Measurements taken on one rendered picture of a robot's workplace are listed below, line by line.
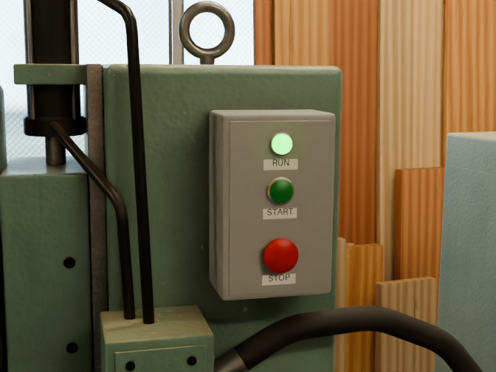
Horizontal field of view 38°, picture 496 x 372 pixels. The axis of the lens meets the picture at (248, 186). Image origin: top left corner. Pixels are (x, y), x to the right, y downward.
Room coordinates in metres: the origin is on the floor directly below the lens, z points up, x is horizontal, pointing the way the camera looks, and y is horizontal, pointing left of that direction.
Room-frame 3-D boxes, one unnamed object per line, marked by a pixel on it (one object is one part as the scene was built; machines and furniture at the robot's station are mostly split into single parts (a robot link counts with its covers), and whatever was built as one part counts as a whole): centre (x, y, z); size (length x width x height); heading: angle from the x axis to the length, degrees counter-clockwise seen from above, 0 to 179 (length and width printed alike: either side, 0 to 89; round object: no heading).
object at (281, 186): (0.60, -0.03, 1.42); 0.02 x 0.01 x 0.02; 104
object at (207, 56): (0.76, 0.04, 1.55); 0.06 x 0.02 x 0.06; 104
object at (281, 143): (0.60, -0.03, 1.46); 0.02 x 0.01 x 0.02; 104
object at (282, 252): (0.60, -0.03, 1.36); 0.03 x 0.01 x 0.03; 104
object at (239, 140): (0.63, -0.02, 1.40); 0.10 x 0.06 x 0.16; 104
